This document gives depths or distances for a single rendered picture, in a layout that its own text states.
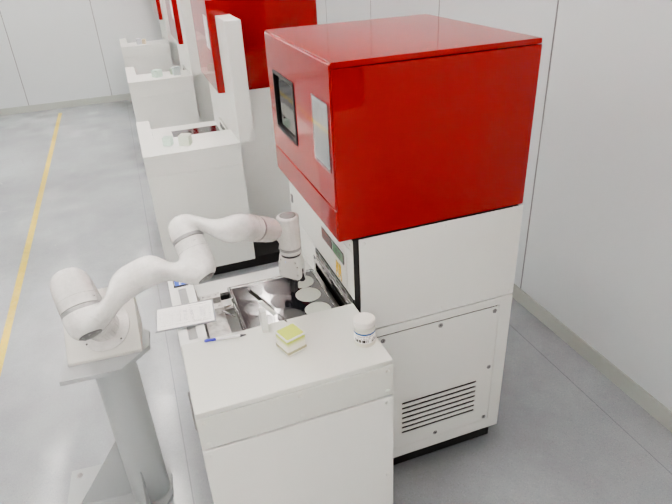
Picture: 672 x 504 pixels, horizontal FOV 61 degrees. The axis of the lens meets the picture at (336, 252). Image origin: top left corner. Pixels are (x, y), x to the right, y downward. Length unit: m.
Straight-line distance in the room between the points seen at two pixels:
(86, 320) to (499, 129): 1.48
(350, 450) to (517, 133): 1.23
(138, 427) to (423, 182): 1.48
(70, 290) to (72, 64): 8.12
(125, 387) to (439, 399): 1.30
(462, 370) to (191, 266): 1.29
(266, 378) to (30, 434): 1.84
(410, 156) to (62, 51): 8.31
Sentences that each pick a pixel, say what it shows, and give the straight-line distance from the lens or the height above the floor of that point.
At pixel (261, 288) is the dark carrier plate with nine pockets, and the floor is 0.90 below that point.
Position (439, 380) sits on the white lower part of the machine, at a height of 0.47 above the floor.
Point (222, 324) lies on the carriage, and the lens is 2.21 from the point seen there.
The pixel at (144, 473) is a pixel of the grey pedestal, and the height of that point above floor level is 0.20.
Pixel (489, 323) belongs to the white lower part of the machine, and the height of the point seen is 0.70.
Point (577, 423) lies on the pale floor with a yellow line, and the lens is 3.15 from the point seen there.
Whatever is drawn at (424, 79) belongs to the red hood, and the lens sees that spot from 1.89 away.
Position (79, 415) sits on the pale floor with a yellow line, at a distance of 3.40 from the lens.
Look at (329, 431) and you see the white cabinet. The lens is 1.93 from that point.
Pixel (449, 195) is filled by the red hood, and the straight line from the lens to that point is 2.07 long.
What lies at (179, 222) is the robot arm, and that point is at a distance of 1.85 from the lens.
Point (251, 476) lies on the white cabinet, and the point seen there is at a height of 0.65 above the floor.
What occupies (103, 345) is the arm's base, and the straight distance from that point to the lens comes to 2.29.
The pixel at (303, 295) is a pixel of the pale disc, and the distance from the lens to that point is 2.27.
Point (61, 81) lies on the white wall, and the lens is 9.94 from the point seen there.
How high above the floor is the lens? 2.14
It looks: 29 degrees down
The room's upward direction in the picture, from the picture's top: 3 degrees counter-clockwise
